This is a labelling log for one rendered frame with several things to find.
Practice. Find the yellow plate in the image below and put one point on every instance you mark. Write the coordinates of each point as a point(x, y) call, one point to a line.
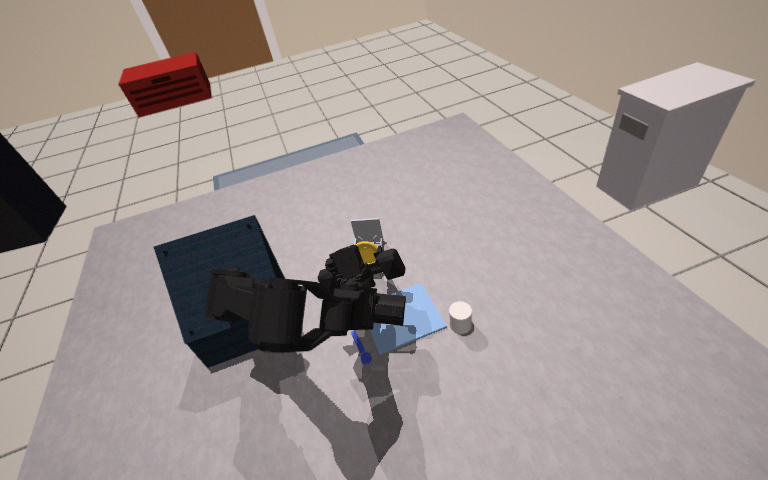
point(366, 250)

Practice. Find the light blue flat rectangular mat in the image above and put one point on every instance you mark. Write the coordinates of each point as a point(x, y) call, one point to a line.
point(421, 318)

